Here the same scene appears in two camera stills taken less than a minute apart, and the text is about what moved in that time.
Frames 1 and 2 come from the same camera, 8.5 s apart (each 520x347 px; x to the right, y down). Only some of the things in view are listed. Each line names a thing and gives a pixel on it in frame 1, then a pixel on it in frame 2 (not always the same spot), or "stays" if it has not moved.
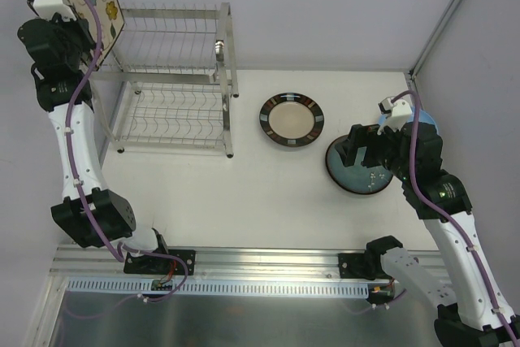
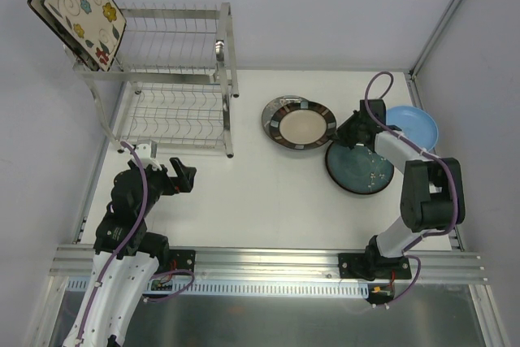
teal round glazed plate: [357, 179] stays
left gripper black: [77, 22] → [171, 184]
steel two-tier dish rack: [165, 82] stays
